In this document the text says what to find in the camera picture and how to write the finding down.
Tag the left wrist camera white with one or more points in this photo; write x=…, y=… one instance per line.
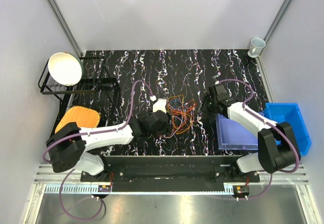
x=159, y=104

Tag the black wire dish rack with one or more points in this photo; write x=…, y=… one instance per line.
x=95, y=79

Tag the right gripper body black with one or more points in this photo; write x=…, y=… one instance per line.
x=207, y=106

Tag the white bowl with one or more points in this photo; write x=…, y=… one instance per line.
x=65, y=68

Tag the white mug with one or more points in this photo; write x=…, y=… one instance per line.
x=256, y=47

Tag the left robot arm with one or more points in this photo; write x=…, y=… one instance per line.
x=70, y=147

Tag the purple translucent box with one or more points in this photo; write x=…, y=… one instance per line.
x=231, y=135

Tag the blue plastic bin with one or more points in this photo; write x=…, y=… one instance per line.
x=290, y=112

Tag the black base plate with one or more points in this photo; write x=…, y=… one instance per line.
x=171, y=174

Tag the orange woven mat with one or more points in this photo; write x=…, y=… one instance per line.
x=82, y=116

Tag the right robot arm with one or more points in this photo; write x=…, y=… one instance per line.
x=277, y=146

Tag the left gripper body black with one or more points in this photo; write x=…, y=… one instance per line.
x=162, y=131

